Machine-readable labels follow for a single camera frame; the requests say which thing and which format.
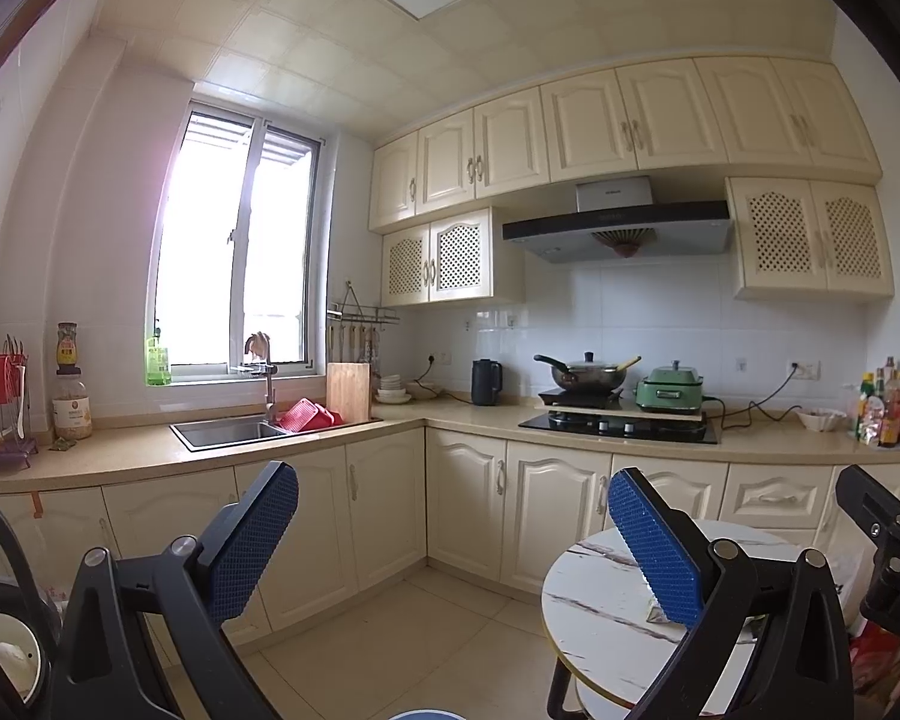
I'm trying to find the steel kitchen sink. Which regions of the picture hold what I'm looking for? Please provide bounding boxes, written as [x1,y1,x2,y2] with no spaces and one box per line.
[170,416,289,452]

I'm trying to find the blue plastic trash bin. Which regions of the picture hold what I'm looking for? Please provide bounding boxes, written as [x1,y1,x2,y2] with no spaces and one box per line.
[390,709,464,720]

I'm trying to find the kitchen window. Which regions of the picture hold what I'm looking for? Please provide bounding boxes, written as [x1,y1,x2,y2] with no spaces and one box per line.
[148,103,325,382]

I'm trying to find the red paper bag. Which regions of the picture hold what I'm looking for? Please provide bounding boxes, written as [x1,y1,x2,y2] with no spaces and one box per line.
[848,616,900,704]

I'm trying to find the round white marble table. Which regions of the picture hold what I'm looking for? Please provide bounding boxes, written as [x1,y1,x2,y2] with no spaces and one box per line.
[541,517,805,717]

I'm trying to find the cluster of condiment bottles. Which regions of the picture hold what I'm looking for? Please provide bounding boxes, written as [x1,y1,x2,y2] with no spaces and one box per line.
[854,356,900,449]

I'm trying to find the black gas stove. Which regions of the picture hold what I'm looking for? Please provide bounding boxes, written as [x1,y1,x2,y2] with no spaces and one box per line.
[520,411,718,445]

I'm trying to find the white bowl on counter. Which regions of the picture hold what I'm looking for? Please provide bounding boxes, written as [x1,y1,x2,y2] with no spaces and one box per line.
[795,408,847,433]

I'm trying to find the green electric cooker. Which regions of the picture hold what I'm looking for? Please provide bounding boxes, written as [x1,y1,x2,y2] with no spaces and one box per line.
[634,361,704,413]

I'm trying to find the lower cream cabinets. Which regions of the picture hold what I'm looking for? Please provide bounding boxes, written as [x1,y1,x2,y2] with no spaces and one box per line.
[0,421,866,645]

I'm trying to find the cream cabinets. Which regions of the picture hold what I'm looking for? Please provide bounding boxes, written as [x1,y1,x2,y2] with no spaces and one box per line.
[368,55,894,307]
[0,421,866,645]

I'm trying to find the large sauce jar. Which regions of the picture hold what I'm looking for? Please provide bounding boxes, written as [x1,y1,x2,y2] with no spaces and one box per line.
[52,322,94,440]

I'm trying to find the black wok with lid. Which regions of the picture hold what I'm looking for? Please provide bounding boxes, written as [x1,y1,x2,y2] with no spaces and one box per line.
[533,351,642,394]

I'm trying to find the green dish soap bottle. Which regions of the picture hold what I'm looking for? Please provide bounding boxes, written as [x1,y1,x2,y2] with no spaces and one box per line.
[146,328,172,387]

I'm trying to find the steel faucet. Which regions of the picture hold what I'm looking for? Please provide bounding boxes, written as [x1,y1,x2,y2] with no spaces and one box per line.
[244,332,278,426]

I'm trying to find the red knife rack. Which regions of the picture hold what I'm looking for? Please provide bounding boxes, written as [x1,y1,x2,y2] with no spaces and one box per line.
[0,333,38,470]

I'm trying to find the black electric kettle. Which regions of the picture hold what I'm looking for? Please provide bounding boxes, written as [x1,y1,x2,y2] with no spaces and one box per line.
[470,359,504,406]

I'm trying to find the wooden cutting board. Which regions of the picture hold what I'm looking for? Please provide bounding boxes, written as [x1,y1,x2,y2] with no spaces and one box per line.
[325,362,372,424]

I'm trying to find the stacked white bowls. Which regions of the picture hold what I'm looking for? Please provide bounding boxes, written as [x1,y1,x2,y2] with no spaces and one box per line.
[374,374,413,405]

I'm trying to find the hanging utensil rack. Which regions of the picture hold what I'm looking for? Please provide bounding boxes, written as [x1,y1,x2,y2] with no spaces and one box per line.
[325,281,400,377]

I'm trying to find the upper cream cabinets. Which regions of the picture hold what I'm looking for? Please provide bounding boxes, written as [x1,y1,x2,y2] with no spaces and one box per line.
[368,55,894,307]

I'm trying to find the black range hood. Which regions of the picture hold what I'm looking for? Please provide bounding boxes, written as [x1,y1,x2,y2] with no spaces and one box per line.
[502,177,733,265]

